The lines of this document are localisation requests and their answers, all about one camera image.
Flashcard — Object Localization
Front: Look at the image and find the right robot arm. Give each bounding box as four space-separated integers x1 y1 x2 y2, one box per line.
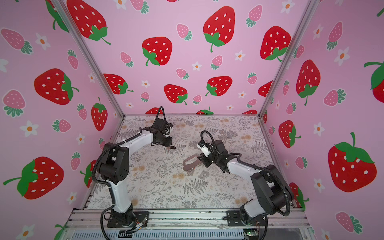
197 140 294 225

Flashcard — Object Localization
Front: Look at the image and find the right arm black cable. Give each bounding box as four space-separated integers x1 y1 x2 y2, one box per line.
200 130 220 151

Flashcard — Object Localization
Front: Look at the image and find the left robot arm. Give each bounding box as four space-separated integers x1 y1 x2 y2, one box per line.
92 119 175 226

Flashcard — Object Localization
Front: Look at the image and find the left aluminium corner post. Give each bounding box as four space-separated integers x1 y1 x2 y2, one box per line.
52 0 125 119

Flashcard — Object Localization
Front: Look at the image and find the aluminium corner post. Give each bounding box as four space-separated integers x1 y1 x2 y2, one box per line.
52 0 125 119
259 0 320 120

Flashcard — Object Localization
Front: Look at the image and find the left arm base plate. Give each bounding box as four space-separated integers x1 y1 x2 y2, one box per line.
107 211 150 229

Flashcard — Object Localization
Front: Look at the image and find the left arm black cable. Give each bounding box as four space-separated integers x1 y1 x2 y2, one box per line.
154 106 169 133

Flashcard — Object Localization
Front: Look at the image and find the right aluminium corner post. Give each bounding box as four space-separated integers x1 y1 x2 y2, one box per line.
259 0 320 120

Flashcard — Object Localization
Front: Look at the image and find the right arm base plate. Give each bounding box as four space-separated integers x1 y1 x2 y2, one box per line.
223 210 268 227

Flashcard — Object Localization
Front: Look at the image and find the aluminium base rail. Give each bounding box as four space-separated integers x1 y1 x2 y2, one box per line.
58 209 316 240

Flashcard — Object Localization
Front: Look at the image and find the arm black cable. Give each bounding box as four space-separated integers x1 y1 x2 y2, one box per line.
200 130 220 151
154 106 169 133

